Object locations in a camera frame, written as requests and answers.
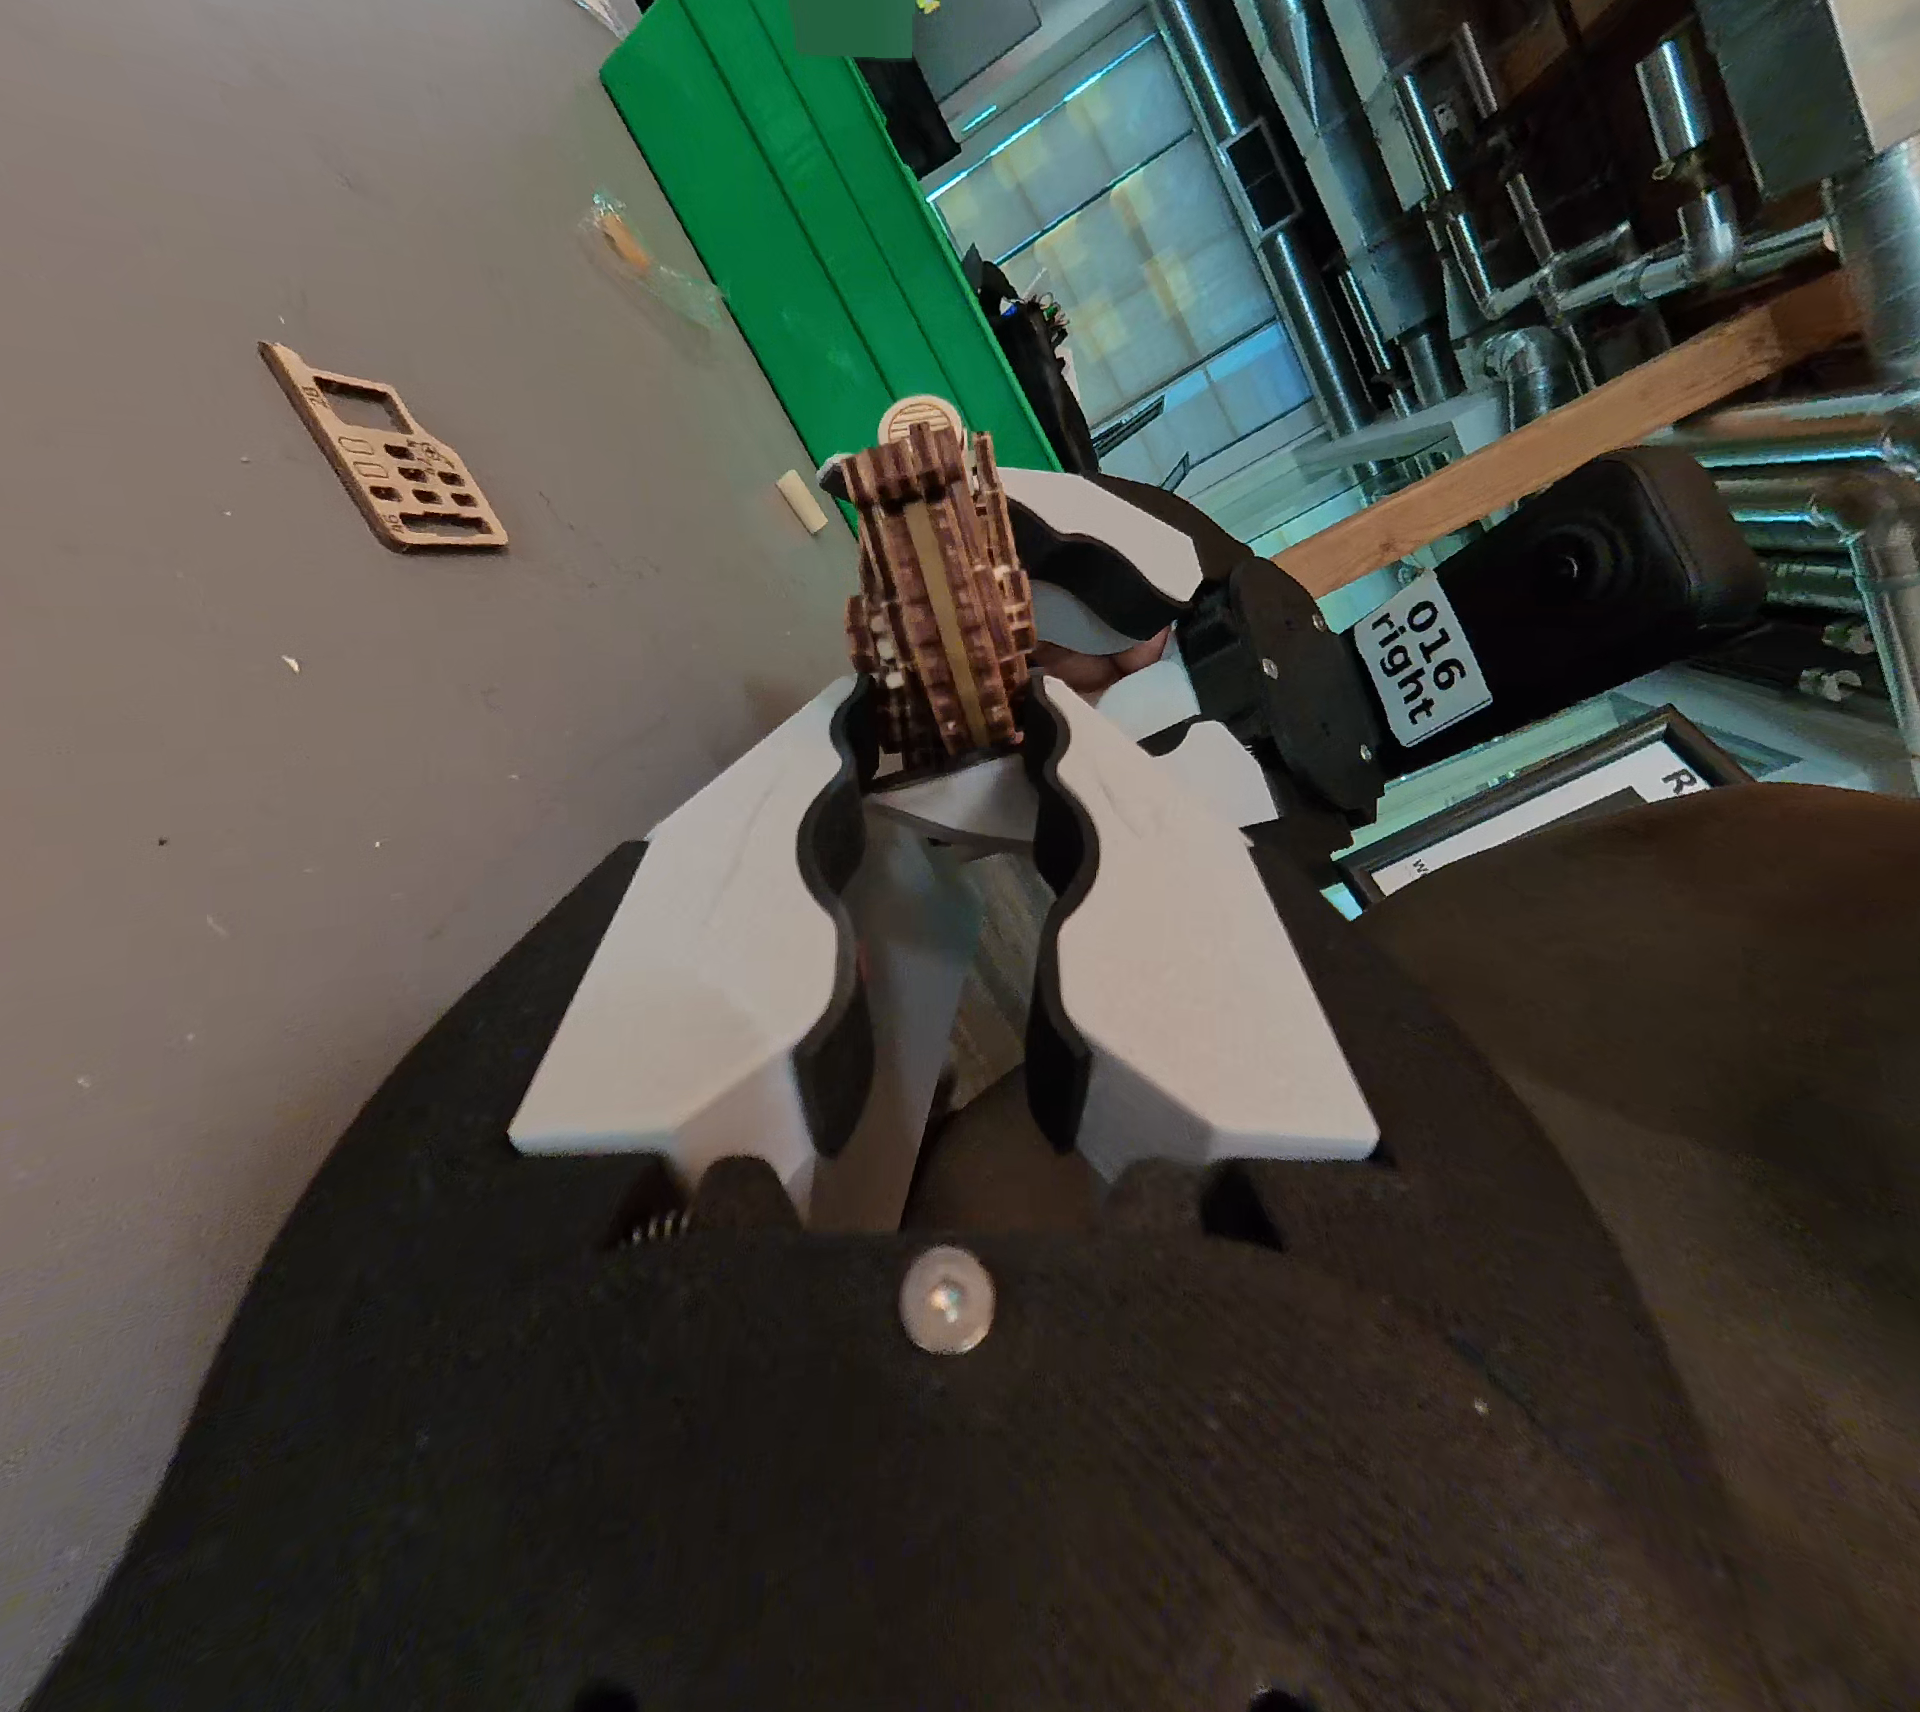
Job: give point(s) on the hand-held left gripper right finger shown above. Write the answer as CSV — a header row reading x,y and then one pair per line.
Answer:
x,y
1214,1005

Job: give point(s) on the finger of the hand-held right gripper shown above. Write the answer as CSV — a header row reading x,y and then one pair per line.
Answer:
x,y
1201,751
1117,527

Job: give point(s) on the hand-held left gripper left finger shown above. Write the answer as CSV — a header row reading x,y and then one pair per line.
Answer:
x,y
674,991

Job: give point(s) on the wooden motorcycle model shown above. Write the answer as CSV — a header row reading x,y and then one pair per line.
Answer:
x,y
932,632

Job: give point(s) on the grey desk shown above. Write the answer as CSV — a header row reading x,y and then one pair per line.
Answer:
x,y
226,92

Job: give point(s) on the black framed sign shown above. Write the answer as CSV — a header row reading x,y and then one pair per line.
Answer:
x,y
1499,827

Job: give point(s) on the small white piece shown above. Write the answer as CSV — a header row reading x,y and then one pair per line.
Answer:
x,y
801,502

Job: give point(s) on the wooden beam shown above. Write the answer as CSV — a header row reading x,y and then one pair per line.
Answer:
x,y
1574,451

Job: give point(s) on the green plastic bin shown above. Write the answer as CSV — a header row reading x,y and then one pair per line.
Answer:
x,y
795,166

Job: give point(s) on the person's brown clothing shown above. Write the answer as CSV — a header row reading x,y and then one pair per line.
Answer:
x,y
1725,1067

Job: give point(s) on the clear plastic wrapper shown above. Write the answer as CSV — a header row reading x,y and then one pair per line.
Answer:
x,y
623,241

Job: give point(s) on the wooden keypad-shaped puzzle piece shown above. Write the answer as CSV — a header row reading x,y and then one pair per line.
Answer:
x,y
375,451

